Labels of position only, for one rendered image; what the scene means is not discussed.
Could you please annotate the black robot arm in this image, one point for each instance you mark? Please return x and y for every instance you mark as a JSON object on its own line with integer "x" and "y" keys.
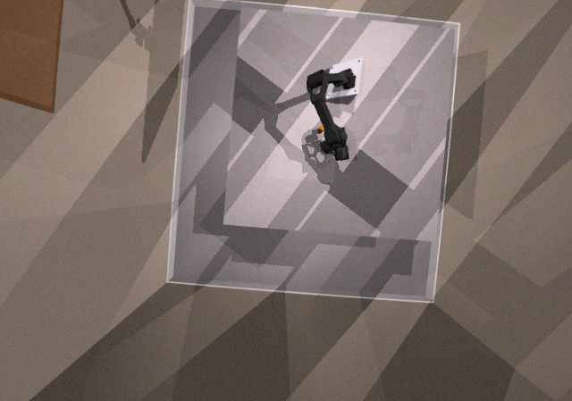
{"x": 335, "y": 136}

